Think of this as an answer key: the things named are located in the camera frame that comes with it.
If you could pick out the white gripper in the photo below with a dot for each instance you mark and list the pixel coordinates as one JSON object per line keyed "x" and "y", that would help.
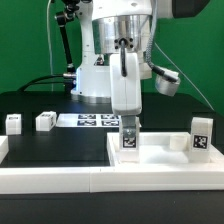
{"x": 126, "y": 92}

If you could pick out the white square tabletop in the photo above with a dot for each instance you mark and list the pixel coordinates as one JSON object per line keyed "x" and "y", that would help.
{"x": 167, "y": 148}

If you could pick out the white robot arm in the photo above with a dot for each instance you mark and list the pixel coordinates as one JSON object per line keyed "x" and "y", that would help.
{"x": 117, "y": 42}

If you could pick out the white tag marker sheet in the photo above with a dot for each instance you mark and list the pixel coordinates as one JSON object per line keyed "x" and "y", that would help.
{"x": 87, "y": 120}

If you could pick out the white left fence piece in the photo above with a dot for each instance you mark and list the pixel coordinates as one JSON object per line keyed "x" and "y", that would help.
{"x": 4, "y": 148}

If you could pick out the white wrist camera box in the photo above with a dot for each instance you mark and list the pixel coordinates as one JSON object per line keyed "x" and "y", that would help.
{"x": 168, "y": 82}

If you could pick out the white front fence wall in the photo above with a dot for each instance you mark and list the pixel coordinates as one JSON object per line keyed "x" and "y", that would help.
{"x": 108, "y": 179}

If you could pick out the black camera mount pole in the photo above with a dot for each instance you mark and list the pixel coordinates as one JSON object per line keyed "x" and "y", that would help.
{"x": 62, "y": 18}

